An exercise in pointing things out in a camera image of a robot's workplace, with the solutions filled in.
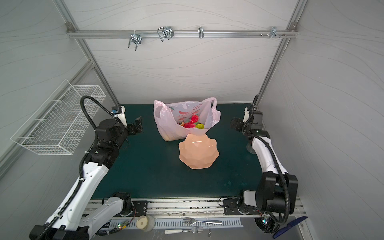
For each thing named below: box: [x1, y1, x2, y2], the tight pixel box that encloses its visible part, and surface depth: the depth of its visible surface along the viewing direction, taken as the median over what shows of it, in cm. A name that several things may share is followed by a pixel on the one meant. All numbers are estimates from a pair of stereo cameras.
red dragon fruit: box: [184, 114, 199, 128], surface depth 99 cm
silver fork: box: [182, 217, 223, 225], surface depth 72 cm
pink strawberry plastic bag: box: [153, 97, 221, 142], surface depth 81 cm
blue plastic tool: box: [273, 216, 309, 239], surface depth 70 cm
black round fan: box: [254, 216, 275, 233], surface depth 73 cm
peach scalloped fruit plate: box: [178, 133, 220, 170], surface depth 95 cm
